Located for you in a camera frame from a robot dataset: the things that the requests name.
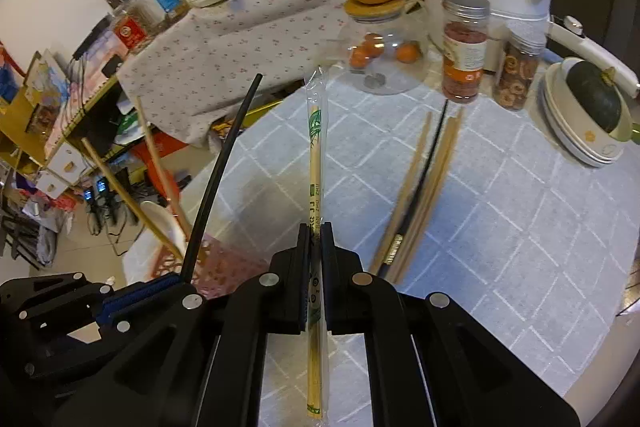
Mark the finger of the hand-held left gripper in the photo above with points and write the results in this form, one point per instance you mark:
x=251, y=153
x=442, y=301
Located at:
x=140, y=299

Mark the small orange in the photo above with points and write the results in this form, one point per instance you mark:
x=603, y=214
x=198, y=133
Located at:
x=362, y=52
x=407, y=53

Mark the black wall power strip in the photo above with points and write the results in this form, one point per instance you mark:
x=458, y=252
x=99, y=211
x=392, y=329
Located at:
x=92, y=37

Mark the jar of dried slices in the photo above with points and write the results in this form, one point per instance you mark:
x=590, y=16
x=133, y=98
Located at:
x=517, y=77

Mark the bamboo chopstick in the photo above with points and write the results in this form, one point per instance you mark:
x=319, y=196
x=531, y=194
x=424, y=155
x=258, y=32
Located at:
x=316, y=167

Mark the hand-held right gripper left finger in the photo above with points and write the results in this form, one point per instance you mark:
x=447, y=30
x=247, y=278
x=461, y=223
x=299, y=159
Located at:
x=306, y=277

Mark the stack of white bowls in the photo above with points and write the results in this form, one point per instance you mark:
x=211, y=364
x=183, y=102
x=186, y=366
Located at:
x=575, y=132

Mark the floral tablecloth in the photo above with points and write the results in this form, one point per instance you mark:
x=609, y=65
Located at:
x=225, y=47

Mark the pink perforated utensil basket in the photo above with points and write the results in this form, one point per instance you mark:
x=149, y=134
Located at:
x=225, y=264

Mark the dark green squash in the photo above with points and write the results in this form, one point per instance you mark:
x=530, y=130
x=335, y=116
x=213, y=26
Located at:
x=597, y=97

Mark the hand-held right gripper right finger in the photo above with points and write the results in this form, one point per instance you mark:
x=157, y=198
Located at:
x=327, y=277

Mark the red box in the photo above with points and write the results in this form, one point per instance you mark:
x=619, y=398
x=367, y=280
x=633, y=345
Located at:
x=155, y=157

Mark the jar with red label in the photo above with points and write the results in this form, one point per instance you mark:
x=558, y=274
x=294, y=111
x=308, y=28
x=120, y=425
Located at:
x=131, y=29

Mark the wooden shelf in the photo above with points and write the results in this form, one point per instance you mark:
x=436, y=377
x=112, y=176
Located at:
x=82, y=109

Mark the spice jar with red contents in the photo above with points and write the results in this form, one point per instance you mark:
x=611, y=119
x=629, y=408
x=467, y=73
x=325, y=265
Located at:
x=465, y=57

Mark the wooden chopstick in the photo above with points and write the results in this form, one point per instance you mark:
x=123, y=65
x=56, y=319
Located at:
x=157, y=162
x=125, y=194

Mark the black chopstick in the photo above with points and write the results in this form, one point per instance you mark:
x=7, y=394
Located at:
x=220, y=172

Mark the pile of mixed chopsticks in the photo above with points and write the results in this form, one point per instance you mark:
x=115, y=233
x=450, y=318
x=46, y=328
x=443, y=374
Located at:
x=425, y=192

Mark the yellow and black cardboard box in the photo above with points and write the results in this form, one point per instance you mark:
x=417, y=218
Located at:
x=250, y=119

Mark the colourful picture board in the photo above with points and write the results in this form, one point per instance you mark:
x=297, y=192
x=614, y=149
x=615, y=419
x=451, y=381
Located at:
x=47, y=87

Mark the grey checked tablecloth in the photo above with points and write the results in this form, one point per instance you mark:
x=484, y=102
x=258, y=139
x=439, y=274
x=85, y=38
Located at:
x=500, y=257

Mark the glass jar with wooden lid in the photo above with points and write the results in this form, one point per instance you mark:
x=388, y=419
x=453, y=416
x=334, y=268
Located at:
x=385, y=77

